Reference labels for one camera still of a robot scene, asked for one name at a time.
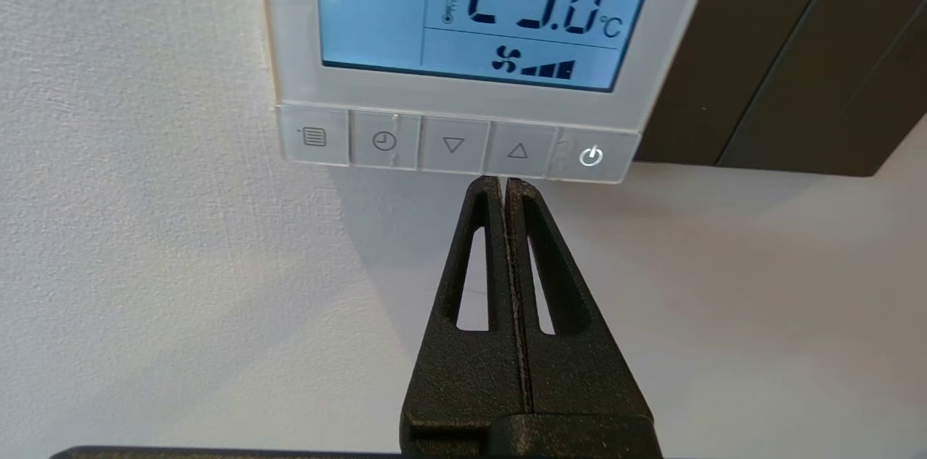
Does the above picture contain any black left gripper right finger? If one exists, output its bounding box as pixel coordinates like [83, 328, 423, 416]
[504, 177, 657, 439]

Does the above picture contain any dark grey wall switch panel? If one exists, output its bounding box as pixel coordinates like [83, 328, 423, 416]
[633, 0, 927, 178]

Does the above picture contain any white wall thermostat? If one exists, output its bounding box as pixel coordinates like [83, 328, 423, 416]
[255, 0, 726, 185]

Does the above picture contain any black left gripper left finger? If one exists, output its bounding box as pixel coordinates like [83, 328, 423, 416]
[400, 175, 534, 445]

